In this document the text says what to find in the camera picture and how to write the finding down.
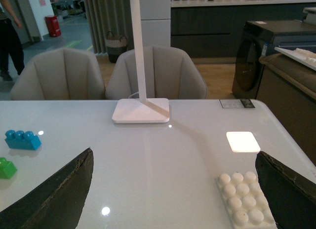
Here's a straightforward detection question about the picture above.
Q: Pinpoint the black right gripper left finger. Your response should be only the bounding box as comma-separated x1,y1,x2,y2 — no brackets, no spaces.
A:
0,148,94,229

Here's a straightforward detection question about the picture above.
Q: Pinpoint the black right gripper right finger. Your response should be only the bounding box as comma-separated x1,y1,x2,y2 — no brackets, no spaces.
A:
255,151,316,229

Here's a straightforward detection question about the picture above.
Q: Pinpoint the white studded base plate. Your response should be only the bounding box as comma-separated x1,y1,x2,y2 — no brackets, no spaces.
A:
216,171,276,229

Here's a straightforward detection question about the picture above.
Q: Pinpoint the green toy brick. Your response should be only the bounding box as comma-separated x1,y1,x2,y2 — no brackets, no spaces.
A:
0,157,17,179

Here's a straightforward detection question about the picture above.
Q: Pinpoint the blue toy brick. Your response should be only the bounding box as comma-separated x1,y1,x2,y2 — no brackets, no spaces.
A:
5,130,41,151

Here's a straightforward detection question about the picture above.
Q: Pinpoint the brown covered box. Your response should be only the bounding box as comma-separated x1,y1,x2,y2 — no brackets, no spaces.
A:
256,54,316,163

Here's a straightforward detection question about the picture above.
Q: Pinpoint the black white table label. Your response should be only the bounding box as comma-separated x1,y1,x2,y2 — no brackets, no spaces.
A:
219,99,255,108

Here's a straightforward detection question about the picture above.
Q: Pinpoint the beige chair left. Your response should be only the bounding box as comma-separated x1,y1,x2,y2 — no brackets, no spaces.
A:
10,48,106,100

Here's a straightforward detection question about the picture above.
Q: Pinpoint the beige chair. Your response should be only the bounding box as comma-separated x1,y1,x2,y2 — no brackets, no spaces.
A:
10,48,106,100
106,45,207,100

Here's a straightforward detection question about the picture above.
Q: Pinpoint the white tray with bricks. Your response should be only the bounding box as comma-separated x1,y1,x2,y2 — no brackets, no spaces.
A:
275,47,316,71

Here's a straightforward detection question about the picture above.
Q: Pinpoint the dark washing machine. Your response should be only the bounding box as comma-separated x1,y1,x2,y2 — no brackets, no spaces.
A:
232,20,316,99

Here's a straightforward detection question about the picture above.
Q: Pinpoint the woven laundry basket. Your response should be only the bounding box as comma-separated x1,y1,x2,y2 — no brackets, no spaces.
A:
105,31,127,63

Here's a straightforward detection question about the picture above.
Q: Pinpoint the person in black clothes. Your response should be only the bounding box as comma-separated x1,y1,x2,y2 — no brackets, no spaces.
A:
0,0,25,81

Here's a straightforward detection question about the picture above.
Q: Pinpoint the beige chair right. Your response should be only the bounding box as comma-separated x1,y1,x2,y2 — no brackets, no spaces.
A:
106,45,207,100

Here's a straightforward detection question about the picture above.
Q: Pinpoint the dark kitchen counter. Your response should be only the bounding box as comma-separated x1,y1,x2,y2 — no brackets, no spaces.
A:
171,0,316,58

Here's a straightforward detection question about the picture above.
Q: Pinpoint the white drawer cabinet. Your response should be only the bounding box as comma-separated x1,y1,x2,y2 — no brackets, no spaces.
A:
140,0,171,47

